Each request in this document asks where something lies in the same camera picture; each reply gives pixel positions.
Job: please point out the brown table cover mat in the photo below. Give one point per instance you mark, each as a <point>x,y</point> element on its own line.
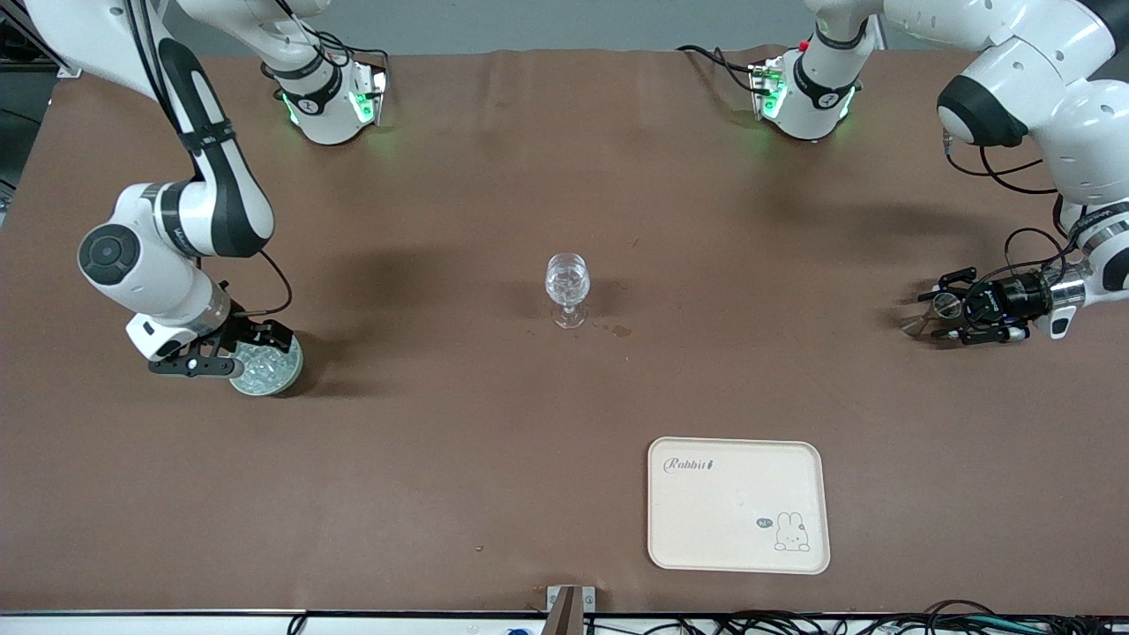
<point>441,459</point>

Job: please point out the clear stemmed wine glass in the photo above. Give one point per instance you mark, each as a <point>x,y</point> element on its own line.
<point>567,278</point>

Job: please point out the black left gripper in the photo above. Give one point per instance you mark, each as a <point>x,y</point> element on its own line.
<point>1016,295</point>

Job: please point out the cream rabbit print tray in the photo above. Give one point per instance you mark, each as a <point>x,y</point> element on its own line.
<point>723,494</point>

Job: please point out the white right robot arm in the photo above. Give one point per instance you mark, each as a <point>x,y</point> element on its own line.
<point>141,265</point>

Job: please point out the aluminium frame profile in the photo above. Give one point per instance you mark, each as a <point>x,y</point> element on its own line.
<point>71,65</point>

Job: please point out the pale green round bowl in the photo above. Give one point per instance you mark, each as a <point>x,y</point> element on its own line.
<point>291,375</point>

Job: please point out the grey metal camera mount bracket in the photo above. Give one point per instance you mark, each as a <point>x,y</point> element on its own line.
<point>570,600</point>

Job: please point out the clear ice cubes heap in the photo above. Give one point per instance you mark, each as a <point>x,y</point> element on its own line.
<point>265,370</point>

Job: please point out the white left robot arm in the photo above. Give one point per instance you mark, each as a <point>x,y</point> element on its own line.
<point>1041,53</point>

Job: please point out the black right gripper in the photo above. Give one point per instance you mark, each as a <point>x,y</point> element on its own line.
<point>240,327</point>

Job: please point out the steel double jigger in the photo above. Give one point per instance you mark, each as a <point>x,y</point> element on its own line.
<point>947,305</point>

